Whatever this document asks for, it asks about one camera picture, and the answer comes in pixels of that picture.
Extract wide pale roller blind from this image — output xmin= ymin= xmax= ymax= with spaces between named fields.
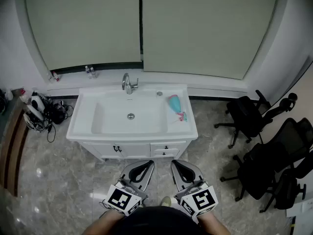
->
xmin=141 ymin=0 xmax=279 ymax=80

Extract person's left forearm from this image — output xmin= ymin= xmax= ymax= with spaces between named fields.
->
xmin=82 ymin=209 xmax=125 ymax=235

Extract narrow pale roller blind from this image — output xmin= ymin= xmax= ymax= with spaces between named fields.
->
xmin=24 ymin=0 xmax=142 ymax=71

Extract brown wooden strip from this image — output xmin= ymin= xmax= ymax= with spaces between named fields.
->
xmin=0 ymin=101 xmax=30 ymax=197

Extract black office chair with headrest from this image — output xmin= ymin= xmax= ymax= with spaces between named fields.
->
xmin=214 ymin=89 xmax=299 ymax=149

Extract white black electronic device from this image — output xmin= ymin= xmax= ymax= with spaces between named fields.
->
xmin=30 ymin=94 xmax=46 ymax=112
xmin=23 ymin=105 xmax=45 ymax=132

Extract small black office chair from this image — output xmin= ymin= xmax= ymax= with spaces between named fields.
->
xmin=259 ymin=168 xmax=308 ymax=213

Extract white cardboard box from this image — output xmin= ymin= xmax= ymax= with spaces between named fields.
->
xmin=286 ymin=197 xmax=313 ymax=235

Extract black cable tangle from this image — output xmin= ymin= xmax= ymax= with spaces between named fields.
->
xmin=43 ymin=98 xmax=74 ymax=143

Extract teal spray bottle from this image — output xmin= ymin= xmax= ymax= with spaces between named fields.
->
xmin=167 ymin=94 xmax=183 ymax=114

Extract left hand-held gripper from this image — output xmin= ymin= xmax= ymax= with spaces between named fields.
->
xmin=99 ymin=160 xmax=155 ymax=216

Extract white sink basin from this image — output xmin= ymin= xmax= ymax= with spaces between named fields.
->
xmin=66 ymin=83 xmax=198 ymax=142

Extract black mesh office chair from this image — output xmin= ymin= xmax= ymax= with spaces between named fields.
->
xmin=220 ymin=117 xmax=313 ymax=201

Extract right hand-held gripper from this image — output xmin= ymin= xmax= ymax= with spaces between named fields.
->
xmin=170 ymin=159 xmax=219 ymax=217

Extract white sink cabinet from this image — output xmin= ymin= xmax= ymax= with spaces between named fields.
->
xmin=78 ymin=140 xmax=190 ymax=162

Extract person's black shirt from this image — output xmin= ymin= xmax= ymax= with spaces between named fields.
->
xmin=117 ymin=206 xmax=203 ymax=235

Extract person's right forearm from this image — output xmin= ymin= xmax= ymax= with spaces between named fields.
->
xmin=197 ymin=213 xmax=232 ymax=235

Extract chrome faucet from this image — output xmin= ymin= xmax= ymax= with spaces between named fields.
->
xmin=121 ymin=72 xmax=139 ymax=95

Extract pink teal spray nozzle head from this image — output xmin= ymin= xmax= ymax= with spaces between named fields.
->
xmin=170 ymin=111 xmax=189 ymax=125

